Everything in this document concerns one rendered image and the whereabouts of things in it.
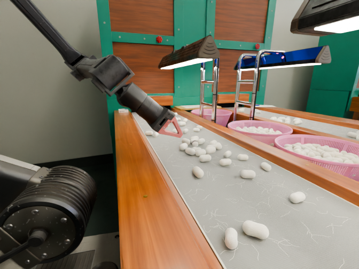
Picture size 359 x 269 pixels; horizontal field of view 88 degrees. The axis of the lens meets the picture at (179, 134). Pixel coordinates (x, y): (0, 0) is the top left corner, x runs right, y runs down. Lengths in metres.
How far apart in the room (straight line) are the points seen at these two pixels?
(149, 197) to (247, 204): 0.18
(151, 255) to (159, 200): 0.11
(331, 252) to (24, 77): 2.36
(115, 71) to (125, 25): 0.99
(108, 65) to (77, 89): 1.80
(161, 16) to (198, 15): 0.28
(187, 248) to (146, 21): 1.38
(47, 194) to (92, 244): 0.38
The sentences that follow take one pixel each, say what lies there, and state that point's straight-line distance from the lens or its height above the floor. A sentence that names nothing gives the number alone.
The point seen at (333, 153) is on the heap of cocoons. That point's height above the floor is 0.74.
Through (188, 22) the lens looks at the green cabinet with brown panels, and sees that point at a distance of 1.56.
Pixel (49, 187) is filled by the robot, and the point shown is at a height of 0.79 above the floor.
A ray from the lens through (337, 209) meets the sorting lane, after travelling 0.47.
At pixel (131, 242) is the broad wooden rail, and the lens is 0.28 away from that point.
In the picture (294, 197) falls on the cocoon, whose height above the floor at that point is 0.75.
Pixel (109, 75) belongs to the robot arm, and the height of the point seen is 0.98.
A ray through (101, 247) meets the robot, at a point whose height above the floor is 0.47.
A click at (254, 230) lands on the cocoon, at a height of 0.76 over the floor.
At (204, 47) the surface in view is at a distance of 0.69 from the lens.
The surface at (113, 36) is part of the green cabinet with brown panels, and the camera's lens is 1.42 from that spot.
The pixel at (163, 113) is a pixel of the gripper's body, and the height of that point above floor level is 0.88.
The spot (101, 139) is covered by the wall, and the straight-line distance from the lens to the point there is 2.35.
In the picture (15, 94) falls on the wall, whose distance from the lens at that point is 2.38.
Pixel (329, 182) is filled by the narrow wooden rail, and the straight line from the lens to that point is 0.51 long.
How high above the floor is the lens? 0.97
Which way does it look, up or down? 16 degrees down
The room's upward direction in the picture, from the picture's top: straight up
